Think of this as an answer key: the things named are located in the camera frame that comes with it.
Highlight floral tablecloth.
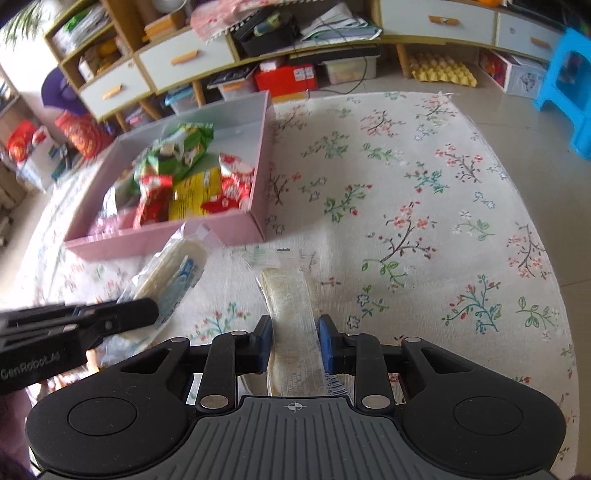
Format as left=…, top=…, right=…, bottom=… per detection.
left=9, top=90, right=580, bottom=480

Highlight clear cream wafer packet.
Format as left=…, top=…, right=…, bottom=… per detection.
left=244, top=249, right=354, bottom=398

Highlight loose papers pile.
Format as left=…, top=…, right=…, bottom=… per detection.
left=295, top=0, right=383, bottom=44

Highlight black keyboard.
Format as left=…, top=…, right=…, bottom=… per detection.
left=207, top=65, right=259, bottom=88

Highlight blue plastic stool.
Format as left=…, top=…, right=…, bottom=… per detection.
left=533, top=28, right=591, bottom=160

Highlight potted plant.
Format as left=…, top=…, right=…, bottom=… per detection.
left=0, top=0, right=47, bottom=33

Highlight pink cardboard box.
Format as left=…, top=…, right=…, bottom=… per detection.
left=62, top=90, right=273, bottom=260

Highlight white printed carton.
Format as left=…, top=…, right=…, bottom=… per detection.
left=478, top=48, right=550, bottom=95

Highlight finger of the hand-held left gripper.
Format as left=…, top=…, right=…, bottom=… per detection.
left=74, top=298, right=160, bottom=350

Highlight white shopping bag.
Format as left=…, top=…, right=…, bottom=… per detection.
left=18, top=127, right=65, bottom=192

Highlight yellow egg tray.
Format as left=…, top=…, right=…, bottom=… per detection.
left=406, top=51, right=478, bottom=88

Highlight yellow snack packet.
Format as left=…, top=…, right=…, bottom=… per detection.
left=167, top=167, right=223, bottom=221

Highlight blue lid storage box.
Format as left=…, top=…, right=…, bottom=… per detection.
left=166, top=85, right=204, bottom=114

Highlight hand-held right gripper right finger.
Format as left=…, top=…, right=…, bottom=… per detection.
left=318, top=315, right=455, bottom=411

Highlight small clear storage box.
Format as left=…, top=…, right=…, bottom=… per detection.
left=122, top=106, right=153, bottom=130

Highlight green snack packet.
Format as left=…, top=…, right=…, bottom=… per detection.
left=133, top=121, right=215, bottom=182

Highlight red snack packet white print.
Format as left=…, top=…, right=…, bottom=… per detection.
left=133, top=174, right=174, bottom=229
left=218, top=154, right=257, bottom=214

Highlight white drawer wooden handle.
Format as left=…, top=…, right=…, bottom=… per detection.
left=78, top=62, right=153, bottom=122
left=379, top=0, right=499, bottom=49
left=496, top=11, right=566, bottom=63
left=139, top=30, right=238, bottom=95

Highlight clear blue label packet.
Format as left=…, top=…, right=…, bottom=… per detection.
left=99, top=223, right=211, bottom=367

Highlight pink floral cloth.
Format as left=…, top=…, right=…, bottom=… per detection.
left=190, top=0, right=278, bottom=42

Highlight red gift bag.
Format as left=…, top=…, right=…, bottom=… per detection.
left=7, top=121, right=40, bottom=162

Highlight purple hat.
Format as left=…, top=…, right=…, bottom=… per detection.
left=41, top=67, right=88, bottom=116

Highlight red box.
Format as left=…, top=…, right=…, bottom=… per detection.
left=255, top=65, right=319, bottom=97

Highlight wooden cabinet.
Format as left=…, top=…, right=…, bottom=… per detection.
left=44, top=0, right=573, bottom=134

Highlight red patterned bag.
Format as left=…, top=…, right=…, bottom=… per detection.
left=55, top=113, right=116, bottom=160

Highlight stacked newspapers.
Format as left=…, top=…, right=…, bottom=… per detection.
left=51, top=4, right=114, bottom=58

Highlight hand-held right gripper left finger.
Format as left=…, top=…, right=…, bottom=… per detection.
left=139, top=315, right=274, bottom=415

